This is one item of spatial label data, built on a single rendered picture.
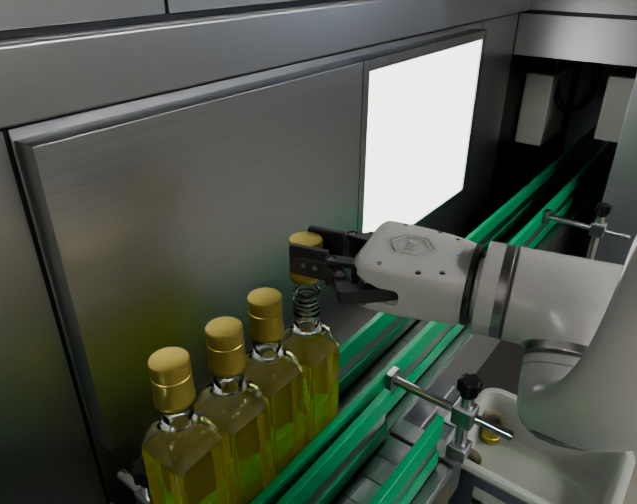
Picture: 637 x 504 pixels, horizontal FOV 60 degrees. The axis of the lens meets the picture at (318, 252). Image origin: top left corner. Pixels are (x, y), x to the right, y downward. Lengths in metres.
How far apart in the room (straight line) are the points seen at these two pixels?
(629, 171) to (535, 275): 0.96
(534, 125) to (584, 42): 0.28
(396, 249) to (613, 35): 0.96
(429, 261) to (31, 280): 0.35
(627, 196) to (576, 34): 0.38
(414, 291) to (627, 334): 0.18
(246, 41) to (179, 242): 0.22
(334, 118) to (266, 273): 0.23
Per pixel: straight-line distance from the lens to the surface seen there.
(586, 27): 1.39
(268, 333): 0.54
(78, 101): 0.51
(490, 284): 0.47
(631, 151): 1.41
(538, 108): 1.56
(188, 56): 0.58
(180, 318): 0.64
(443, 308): 0.48
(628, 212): 1.45
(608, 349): 0.38
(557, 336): 0.47
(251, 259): 0.69
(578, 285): 0.48
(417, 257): 0.49
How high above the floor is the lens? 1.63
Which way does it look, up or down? 29 degrees down
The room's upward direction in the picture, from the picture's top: straight up
